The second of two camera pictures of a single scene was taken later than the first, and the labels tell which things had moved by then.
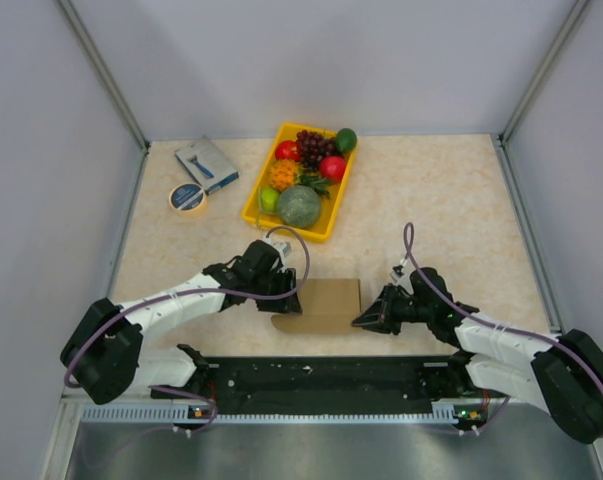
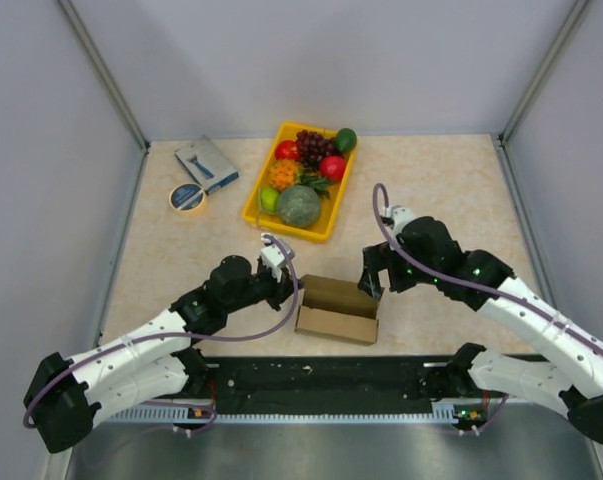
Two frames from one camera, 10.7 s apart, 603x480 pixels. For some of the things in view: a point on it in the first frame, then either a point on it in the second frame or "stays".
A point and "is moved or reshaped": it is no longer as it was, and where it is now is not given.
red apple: [287, 150] stays
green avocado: [346, 139] stays
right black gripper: [380, 316] → [375, 258]
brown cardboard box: [328, 306] is moved or reshaped
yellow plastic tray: [270, 220] stays
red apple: [332, 168] stays
